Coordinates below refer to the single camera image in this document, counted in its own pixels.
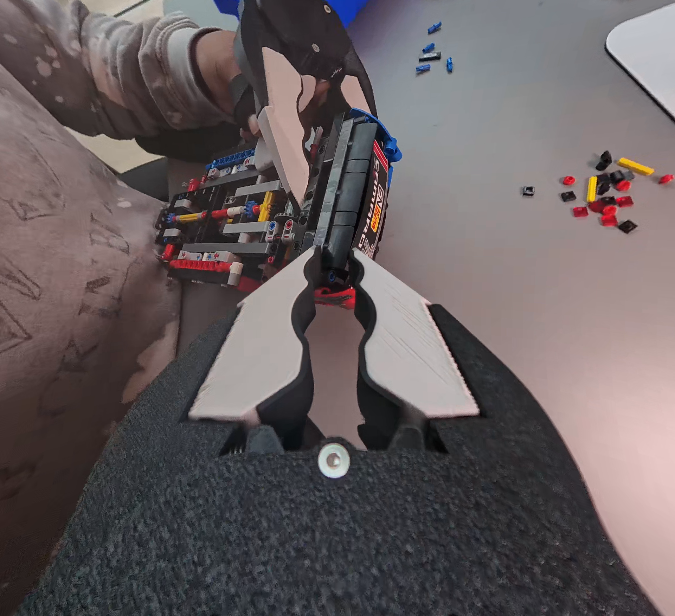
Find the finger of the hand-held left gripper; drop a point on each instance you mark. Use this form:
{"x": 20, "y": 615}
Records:
{"x": 282, "y": 141}
{"x": 356, "y": 96}

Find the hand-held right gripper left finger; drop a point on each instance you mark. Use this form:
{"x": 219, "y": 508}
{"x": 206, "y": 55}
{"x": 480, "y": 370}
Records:
{"x": 258, "y": 357}

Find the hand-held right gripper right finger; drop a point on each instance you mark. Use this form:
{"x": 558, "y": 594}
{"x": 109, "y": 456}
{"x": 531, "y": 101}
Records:
{"x": 416, "y": 357}

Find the toy brick race car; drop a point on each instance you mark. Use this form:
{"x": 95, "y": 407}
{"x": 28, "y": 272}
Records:
{"x": 248, "y": 228}

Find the person's left forearm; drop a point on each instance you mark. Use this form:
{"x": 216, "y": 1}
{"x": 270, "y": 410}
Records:
{"x": 105, "y": 78}

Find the grey desk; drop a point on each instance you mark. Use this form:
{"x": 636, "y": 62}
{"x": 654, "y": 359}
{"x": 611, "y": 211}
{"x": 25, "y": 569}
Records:
{"x": 527, "y": 310}

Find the person's left hand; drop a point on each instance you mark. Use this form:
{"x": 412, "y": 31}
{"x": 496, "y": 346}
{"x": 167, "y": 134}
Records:
{"x": 219, "y": 65}

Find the black printed brick tile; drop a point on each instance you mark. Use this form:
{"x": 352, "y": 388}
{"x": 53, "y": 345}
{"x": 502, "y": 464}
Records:
{"x": 430, "y": 55}

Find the person's grey sweatshirt torso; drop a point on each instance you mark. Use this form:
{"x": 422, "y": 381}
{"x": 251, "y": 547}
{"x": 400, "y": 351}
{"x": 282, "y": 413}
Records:
{"x": 63, "y": 283}

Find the pile of small brick pieces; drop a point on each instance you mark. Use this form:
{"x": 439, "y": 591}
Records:
{"x": 635, "y": 166}

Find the wooden book stand white base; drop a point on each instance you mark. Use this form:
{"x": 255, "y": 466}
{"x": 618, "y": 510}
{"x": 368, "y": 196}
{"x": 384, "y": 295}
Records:
{"x": 648, "y": 51}

